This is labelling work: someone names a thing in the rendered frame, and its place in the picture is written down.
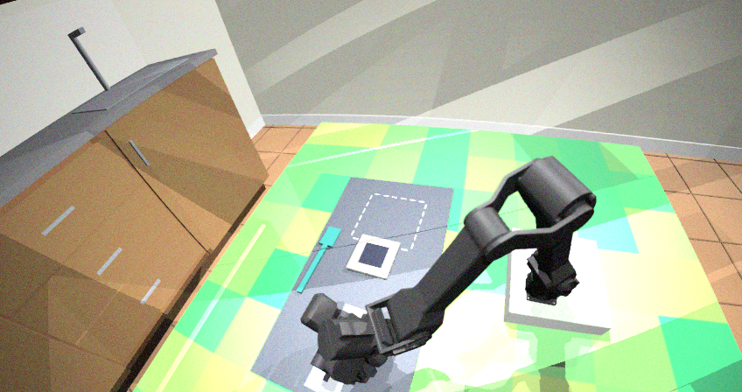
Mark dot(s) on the white tile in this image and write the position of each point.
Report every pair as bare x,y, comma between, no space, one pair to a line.
373,256

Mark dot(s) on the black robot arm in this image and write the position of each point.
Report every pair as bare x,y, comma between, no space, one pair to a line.
561,204

